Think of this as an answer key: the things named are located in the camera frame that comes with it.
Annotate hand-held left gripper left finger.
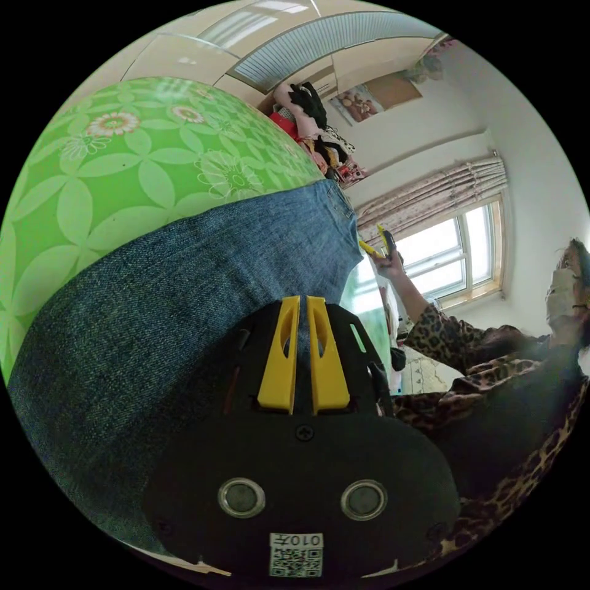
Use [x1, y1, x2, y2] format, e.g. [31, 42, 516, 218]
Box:
[258, 296, 301, 414]

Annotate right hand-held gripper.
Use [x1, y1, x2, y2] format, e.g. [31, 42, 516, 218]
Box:
[358, 224, 399, 262]

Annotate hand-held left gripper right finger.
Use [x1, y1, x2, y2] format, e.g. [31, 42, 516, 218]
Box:
[306, 296, 350, 412]

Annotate blue jeans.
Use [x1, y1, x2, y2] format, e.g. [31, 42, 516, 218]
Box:
[7, 178, 366, 559]

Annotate person's right forearm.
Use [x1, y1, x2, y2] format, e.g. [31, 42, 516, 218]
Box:
[389, 269, 441, 329]

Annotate person's right hand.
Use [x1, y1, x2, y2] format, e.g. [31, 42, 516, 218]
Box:
[373, 251, 408, 279]

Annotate pink patterned curtain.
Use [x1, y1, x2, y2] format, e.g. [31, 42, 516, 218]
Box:
[356, 154, 509, 242]

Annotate window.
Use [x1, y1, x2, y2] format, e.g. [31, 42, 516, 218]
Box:
[355, 193, 507, 310]

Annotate pile of clothes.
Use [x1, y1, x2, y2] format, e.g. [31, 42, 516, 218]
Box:
[269, 81, 368, 186]

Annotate person's body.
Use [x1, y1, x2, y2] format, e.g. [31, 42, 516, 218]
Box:
[390, 237, 590, 575]

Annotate bed with green flowered sheet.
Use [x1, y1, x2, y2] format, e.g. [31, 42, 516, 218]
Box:
[0, 77, 390, 393]

